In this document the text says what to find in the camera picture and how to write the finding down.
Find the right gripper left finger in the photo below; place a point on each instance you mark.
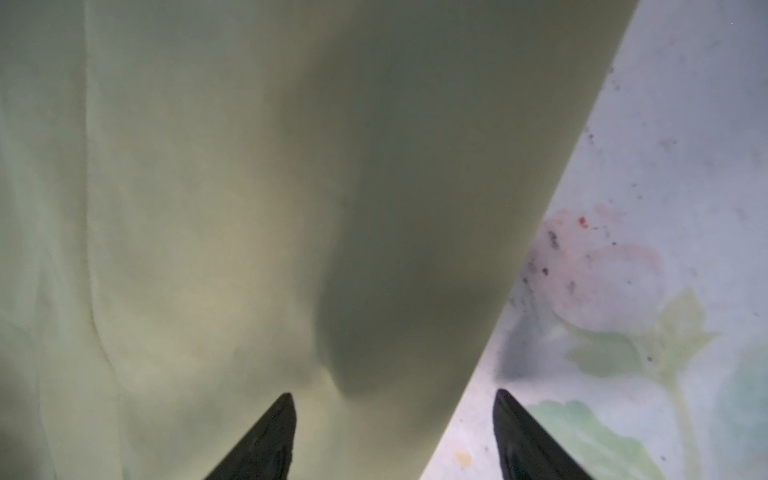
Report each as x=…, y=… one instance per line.
x=265, y=451

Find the olive green skirt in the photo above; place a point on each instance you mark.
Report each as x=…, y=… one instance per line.
x=207, y=204

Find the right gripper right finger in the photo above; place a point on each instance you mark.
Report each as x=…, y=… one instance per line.
x=526, y=450

